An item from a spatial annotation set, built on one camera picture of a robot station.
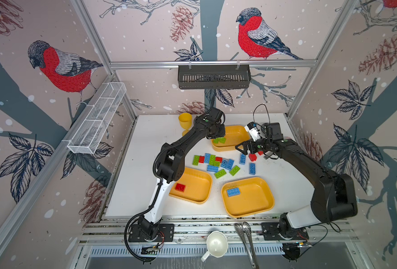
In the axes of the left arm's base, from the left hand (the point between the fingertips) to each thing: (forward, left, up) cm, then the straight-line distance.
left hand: (223, 132), depth 95 cm
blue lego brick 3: (-17, -16, -11) cm, 26 cm away
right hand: (-11, -9, +2) cm, 14 cm away
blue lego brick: (-30, -3, -11) cm, 33 cm away
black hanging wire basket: (+33, +6, +16) cm, 37 cm away
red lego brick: (-27, +25, -13) cm, 39 cm away
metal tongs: (-48, -6, -7) cm, 49 cm away
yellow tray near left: (-26, +17, -13) cm, 34 cm away
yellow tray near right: (-32, -11, -12) cm, 36 cm away
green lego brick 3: (-18, -6, -12) cm, 23 cm away
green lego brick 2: (-20, +3, -13) cm, 24 cm away
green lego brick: (+3, +3, -13) cm, 13 cm away
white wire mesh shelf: (-16, +63, +17) cm, 67 cm away
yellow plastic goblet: (+7, +23, +3) cm, 24 cm away
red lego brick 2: (-10, -18, -11) cm, 23 cm away
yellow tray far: (+8, -9, -12) cm, 17 cm away
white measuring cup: (-53, +6, -12) cm, 54 cm away
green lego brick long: (+4, -1, -12) cm, 12 cm away
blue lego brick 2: (-11, -12, -12) cm, 20 cm away
